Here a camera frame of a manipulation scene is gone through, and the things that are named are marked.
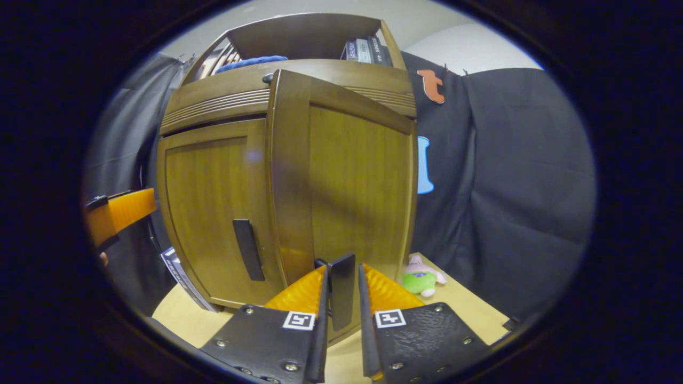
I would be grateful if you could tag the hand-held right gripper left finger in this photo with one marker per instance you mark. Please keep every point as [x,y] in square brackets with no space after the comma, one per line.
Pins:
[322,346]

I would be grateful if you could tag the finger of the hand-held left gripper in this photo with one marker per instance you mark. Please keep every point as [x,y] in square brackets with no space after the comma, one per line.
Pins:
[125,210]

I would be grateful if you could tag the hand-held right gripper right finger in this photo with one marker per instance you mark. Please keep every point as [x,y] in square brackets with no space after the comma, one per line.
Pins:
[367,341]

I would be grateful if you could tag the wooden cabinet door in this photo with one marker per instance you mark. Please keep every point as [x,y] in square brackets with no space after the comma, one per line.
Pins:
[208,202]
[357,186]

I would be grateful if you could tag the wooden double-door shoe cabinet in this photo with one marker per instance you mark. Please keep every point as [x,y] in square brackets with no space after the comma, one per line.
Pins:
[224,90]

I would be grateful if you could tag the green and pink plush toy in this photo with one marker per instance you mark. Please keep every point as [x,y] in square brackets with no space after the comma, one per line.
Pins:
[419,280]

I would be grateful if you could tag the blue folded towel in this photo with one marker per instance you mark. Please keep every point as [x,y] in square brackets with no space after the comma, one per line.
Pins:
[251,63]

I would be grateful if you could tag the black round drawer knob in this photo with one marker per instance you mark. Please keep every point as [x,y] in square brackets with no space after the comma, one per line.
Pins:
[268,78]

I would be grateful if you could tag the blue book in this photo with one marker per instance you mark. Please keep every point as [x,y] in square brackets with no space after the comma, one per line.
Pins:
[350,51]

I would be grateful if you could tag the grey book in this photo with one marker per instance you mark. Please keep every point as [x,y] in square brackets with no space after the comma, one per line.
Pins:
[364,50]

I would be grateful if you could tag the dark book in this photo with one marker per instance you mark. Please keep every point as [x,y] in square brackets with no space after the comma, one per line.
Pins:
[380,51]

